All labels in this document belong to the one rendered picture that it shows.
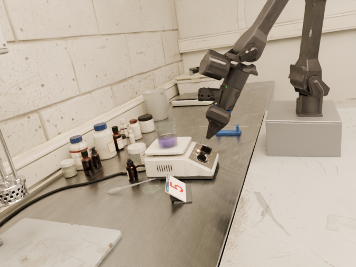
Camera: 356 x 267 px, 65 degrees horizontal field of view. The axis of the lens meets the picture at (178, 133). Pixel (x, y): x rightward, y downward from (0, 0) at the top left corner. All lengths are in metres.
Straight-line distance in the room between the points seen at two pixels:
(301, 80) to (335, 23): 1.29
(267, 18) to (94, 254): 0.67
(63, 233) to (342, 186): 0.65
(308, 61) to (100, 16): 0.94
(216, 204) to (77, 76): 0.80
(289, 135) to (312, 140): 0.06
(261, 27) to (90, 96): 0.78
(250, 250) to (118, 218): 0.32
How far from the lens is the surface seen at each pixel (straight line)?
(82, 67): 1.27
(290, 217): 0.65
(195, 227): 0.63
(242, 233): 0.61
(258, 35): 0.77
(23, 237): 0.77
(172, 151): 0.79
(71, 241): 0.68
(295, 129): 0.88
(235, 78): 0.76
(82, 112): 1.23
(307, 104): 0.90
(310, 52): 0.86
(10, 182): 0.62
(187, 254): 0.57
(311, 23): 0.86
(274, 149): 0.90
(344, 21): 2.12
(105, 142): 1.07
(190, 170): 0.79
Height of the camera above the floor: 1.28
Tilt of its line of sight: 18 degrees down
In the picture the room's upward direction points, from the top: 9 degrees counter-clockwise
